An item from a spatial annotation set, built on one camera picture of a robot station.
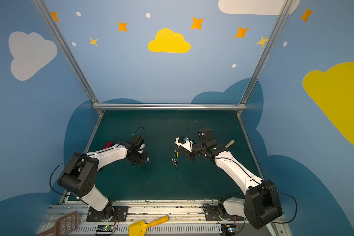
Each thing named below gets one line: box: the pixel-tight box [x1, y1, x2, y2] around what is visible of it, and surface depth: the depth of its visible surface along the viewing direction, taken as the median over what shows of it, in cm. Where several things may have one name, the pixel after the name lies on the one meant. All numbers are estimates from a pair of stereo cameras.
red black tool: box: [103, 141, 113, 149], surface depth 100 cm
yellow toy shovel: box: [128, 215, 170, 236], surface depth 71 cm
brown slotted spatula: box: [35, 210, 79, 236], surface depth 72 cm
